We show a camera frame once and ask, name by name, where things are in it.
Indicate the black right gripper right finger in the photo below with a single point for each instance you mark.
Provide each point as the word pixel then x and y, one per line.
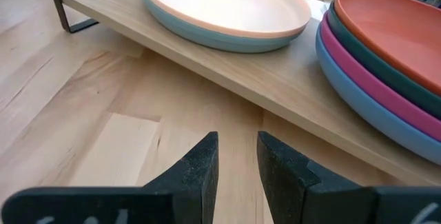
pixel 289 189

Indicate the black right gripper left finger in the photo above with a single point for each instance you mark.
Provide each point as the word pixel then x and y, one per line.
pixel 186 189

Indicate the pink plate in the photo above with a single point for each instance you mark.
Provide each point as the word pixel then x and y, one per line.
pixel 413 113

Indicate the wooden shelf with black legs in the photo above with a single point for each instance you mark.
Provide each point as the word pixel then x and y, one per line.
pixel 275 72

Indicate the light blue plate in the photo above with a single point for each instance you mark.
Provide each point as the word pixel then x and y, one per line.
pixel 206 40

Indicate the dark green plate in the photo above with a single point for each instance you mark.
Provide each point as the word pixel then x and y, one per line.
pixel 413 91

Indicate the cream plate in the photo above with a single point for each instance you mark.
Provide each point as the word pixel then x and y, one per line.
pixel 224 3

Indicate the orange plate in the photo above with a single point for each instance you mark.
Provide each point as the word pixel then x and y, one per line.
pixel 396 27

